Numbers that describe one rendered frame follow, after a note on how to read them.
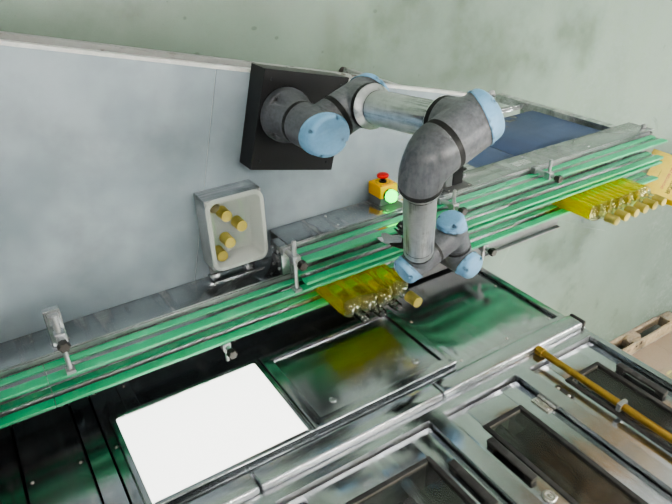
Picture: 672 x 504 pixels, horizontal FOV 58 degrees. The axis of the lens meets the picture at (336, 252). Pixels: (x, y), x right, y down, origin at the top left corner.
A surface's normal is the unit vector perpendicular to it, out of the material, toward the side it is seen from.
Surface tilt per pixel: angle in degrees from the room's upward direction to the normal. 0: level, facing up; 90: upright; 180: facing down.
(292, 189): 0
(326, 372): 90
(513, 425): 90
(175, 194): 0
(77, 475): 90
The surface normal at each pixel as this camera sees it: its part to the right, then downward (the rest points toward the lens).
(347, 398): -0.03, -0.87
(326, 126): 0.45, 0.49
